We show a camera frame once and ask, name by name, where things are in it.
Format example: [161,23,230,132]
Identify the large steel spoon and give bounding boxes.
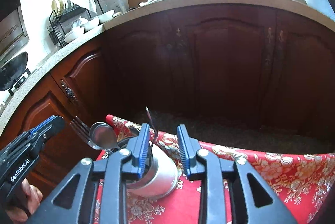
[89,122,119,150]

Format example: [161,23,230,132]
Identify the wood-handled steel fork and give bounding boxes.
[69,116,111,155]

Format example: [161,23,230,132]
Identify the dark wooden kitchen cabinets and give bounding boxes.
[1,4,334,154]

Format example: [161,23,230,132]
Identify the person's left hand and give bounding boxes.
[5,179,43,223]

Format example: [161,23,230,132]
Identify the white steel utensil jar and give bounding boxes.
[126,145,179,200]

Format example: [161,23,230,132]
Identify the red floral tablecloth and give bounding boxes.
[93,115,334,223]

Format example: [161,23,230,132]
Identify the black wok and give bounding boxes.
[0,52,28,91]

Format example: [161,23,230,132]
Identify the black dish rack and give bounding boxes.
[47,0,104,48]

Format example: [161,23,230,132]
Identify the white bowl on counter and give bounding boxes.
[98,10,115,24]

